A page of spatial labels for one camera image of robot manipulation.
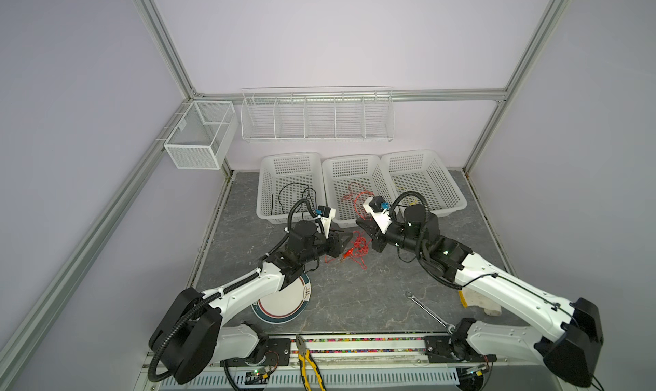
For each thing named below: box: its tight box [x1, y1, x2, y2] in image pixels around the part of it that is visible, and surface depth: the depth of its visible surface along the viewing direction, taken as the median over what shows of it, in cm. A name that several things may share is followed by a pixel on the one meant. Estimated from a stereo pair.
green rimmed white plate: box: [251, 272, 312, 325], surface depth 82 cm
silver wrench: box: [404, 291, 457, 335], surface depth 82 cm
